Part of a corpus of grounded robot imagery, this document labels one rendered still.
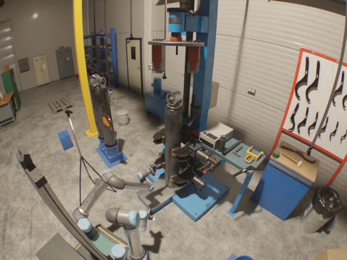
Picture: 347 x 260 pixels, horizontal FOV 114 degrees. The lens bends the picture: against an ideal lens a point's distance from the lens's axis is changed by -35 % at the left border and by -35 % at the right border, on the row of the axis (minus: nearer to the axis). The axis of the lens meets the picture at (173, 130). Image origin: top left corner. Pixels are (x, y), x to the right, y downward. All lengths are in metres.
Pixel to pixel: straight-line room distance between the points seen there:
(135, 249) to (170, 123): 1.38
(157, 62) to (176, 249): 2.27
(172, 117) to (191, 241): 1.64
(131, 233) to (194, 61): 1.61
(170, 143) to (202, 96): 0.70
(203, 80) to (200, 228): 1.99
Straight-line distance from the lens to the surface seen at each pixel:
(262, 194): 2.90
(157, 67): 1.89
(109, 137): 3.21
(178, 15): 1.78
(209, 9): 2.08
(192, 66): 1.79
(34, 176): 0.91
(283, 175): 2.55
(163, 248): 2.44
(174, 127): 2.04
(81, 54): 3.97
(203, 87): 2.16
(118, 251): 1.73
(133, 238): 1.39
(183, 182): 2.38
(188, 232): 2.54
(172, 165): 2.41
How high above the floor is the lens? 2.30
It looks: 32 degrees down
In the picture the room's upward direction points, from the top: 2 degrees clockwise
